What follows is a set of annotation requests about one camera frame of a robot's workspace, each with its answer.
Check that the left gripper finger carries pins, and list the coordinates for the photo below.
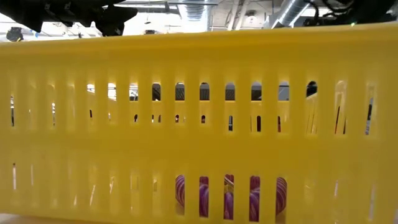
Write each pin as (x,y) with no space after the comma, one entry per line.
(113,18)

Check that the yellow slotted plastic basket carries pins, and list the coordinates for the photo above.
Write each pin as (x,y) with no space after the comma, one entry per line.
(199,149)

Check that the purple striped ball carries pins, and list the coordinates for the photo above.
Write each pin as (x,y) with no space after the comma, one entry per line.
(203,199)

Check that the white cylindrical spot lamp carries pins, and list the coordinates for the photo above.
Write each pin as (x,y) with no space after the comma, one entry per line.
(311,89)

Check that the silver ventilation duct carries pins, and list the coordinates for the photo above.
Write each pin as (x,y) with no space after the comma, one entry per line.
(289,12)

